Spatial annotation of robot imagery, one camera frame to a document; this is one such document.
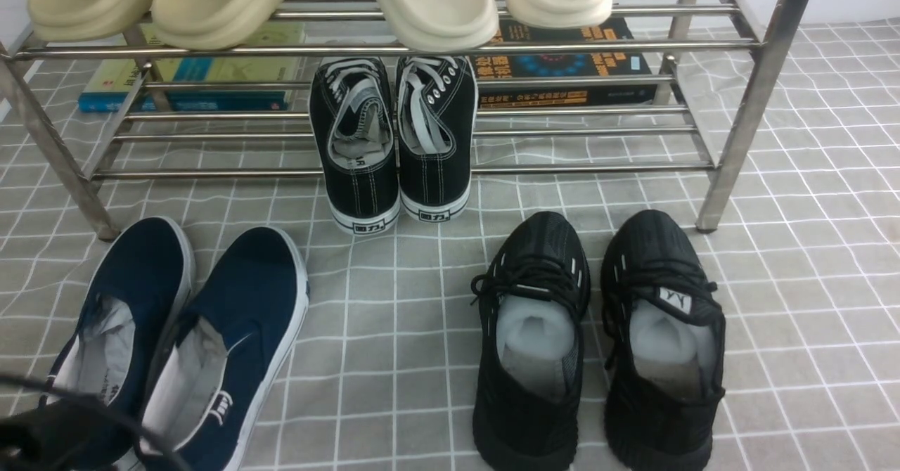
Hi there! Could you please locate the green blue book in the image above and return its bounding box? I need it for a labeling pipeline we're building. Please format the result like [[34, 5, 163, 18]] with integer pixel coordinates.
[[77, 22, 306, 112]]

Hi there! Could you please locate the black knit sneaker left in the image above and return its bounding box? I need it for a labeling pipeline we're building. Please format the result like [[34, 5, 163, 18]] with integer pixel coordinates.
[[470, 211, 591, 470]]

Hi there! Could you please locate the black knit sneaker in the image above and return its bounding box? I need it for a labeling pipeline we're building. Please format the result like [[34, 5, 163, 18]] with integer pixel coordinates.
[[470, 211, 591, 470], [599, 209, 726, 470]]

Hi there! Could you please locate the black canvas sneaker left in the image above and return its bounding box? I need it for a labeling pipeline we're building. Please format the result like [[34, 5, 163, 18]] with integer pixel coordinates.
[[308, 57, 401, 236]]

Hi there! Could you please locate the grey checkered floor cloth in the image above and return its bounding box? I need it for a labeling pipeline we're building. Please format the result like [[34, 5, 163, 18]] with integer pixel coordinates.
[[2, 20, 899, 470]]

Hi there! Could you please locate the navy slip-on shoe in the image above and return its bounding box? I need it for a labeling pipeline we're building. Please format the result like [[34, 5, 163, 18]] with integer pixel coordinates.
[[47, 216, 194, 419], [141, 226, 309, 470]]

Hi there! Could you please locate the black canvas sneaker right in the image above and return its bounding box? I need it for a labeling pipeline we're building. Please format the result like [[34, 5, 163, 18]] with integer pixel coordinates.
[[395, 56, 479, 224]]

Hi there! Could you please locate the black book orange text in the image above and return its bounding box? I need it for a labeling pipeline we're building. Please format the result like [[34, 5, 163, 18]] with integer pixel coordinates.
[[473, 18, 668, 109]]

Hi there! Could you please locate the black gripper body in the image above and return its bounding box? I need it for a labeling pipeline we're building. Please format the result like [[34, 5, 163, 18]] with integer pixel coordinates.
[[1, 403, 141, 470]]

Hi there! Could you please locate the black knit sneaker right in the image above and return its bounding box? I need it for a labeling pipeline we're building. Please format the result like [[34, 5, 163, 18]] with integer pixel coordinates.
[[599, 209, 726, 470]]

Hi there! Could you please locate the black cable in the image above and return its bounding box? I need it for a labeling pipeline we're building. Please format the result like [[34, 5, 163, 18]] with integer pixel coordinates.
[[0, 375, 194, 471]]

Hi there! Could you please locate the stainless steel shoe rack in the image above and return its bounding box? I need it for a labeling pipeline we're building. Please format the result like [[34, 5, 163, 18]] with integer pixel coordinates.
[[2, 0, 809, 243]]

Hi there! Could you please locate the black canvas sneaker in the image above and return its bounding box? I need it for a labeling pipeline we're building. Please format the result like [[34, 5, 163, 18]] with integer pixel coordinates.
[[308, 57, 401, 236], [395, 56, 479, 224]]

